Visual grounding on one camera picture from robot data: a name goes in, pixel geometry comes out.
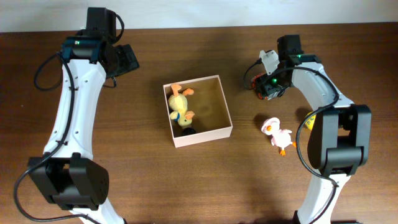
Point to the yellow plush duck toy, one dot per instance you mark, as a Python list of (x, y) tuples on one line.
[(179, 105)]

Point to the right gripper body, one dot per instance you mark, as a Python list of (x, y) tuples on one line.
[(268, 89)]

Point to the pink hat duck figure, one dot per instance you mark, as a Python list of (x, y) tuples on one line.
[(281, 138)]

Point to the yellow ball blue letters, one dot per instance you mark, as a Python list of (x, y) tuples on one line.
[(310, 121)]

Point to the white cardboard box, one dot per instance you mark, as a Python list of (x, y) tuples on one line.
[(212, 119)]

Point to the black round lid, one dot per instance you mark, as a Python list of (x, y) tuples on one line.
[(188, 131)]

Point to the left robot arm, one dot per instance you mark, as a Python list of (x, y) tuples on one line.
[(66, 174)]

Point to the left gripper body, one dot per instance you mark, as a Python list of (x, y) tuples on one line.
[(125, 64)]

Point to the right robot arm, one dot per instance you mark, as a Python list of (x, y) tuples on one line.
[(339, 140)]

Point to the red grey toy truck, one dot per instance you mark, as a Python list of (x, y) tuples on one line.
[(266, 90)]

